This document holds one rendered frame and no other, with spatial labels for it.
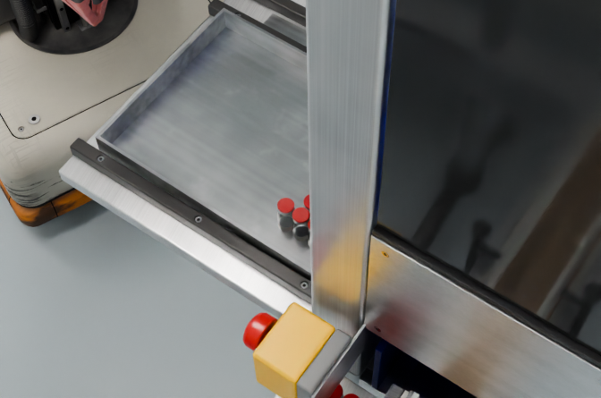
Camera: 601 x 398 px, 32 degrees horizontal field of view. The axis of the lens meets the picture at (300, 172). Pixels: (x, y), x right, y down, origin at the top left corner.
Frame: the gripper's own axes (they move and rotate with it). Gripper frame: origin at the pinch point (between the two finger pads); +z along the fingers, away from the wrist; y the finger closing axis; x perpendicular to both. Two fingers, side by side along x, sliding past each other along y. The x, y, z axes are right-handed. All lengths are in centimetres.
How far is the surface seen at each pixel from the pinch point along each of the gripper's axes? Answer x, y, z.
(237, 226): -4.7, 22.4, 17.9
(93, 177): -8.2, 1.8, 21.1
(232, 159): 4.0, 14.5, 21.0
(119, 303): 5, -25, 109
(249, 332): -17.6, 35.1, 8.6
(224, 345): 10, -2, 109
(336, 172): -11.0, 41.0, -17.6
